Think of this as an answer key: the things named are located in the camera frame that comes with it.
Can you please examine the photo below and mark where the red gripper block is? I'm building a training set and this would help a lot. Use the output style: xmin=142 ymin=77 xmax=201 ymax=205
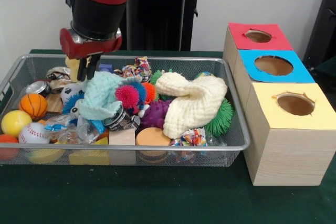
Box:
xmin=59 ymin=27 xmax=123 ymax=82

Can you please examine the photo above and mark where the pale yellow plush toy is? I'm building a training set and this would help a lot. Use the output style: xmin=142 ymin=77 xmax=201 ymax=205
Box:
xmin=65 ymin=55 xmax=81 ymax=83

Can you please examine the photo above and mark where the mint waffle cloth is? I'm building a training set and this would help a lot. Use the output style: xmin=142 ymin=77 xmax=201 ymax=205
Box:
xmin=78 ymin=71 xmax=142 ymax=121

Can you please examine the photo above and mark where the pink spiky ball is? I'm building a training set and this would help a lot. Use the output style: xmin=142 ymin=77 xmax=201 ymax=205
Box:
xmin=114 ymin=85 xmax=139 ymax=109

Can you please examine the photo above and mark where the cream waffle cloth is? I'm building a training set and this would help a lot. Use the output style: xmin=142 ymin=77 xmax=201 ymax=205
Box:
xmin=155 ymin=72 xmax=228 ymax=140

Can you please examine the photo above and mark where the shallow mesh bin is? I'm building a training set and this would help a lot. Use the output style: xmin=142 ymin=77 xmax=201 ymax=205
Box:
xmin=0 ymin=54 xmax=251 ymax=167

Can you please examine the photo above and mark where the wooden box with three holes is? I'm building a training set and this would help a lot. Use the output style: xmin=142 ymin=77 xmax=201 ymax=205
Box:
xmin=222 ymin=22 xmax=336 ymax=187

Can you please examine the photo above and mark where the black white soccer ball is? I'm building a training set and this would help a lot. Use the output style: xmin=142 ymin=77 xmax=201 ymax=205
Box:
xmin=60 ymin=83 xmax=85 ymax=104

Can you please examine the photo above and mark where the orange toy basketball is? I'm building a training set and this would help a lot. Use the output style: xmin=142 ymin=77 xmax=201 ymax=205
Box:
xmin=18 ymin=93 xmax=48 ymax=120

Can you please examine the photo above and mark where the plain wooden block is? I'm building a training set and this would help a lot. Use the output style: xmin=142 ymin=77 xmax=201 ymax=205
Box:
xmin=109 ymin=129 xmax=137 ymax=146

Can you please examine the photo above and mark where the purple spiky toy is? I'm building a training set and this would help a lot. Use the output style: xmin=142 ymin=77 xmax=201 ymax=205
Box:
xmin=140 ymin=100 xmax=173 ymax=130

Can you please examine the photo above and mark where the white baseball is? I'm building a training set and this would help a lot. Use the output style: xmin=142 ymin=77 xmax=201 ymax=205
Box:
xmin=18 ymin=122 xmax=50 ymax=145

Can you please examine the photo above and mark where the yellow seamed ball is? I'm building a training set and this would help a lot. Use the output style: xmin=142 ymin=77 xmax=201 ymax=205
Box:
xmin=1 ymin=110 xmax=33 ymax=138

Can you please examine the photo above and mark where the orange foam cylinder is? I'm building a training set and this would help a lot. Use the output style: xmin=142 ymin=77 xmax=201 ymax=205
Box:
xmin=135 ymin=127 xmax=171 ymax=146

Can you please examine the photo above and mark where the dark green side tablecloth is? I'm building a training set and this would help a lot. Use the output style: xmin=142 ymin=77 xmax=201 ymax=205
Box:
xmin=313 ymin=60 xmax=336 ymax=78

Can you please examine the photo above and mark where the black standing panel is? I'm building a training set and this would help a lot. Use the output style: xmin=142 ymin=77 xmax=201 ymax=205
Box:
xmin=301 ymin=0 xmax=336 ymax=78

